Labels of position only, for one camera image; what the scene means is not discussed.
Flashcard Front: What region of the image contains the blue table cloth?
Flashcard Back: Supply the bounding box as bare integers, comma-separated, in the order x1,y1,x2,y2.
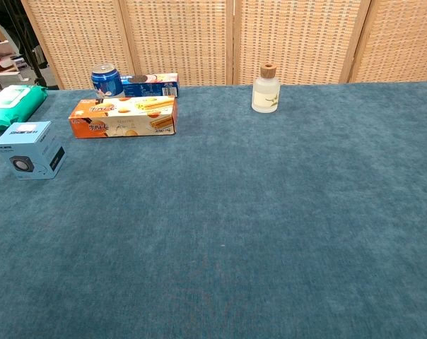
0,81,427,339

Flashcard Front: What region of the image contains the green wet wipes pack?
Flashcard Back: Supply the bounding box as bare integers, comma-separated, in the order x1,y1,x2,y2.
0,85,49,132

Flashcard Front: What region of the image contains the blue soda can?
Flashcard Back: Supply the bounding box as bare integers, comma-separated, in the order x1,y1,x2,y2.
90,63,126,100

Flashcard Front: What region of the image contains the wooden woven folding screen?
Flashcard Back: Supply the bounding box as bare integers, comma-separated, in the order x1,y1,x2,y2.
21,0,427,90

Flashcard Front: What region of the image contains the black tripod stand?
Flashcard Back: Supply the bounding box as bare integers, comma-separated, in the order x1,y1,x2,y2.
6,0,51,89

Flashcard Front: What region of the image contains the orange biscuit box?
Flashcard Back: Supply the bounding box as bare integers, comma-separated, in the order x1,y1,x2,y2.
68,95,178,139

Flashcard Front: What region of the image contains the frosted bottle with wooden cap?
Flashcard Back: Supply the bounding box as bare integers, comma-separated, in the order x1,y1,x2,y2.
251,63,281,114

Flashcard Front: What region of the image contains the pink blue cookie pack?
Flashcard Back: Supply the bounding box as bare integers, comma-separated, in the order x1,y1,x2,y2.
119,73,180,99

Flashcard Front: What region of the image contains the light blue speaker box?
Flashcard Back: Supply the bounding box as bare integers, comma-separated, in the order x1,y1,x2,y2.
0,121,67,181

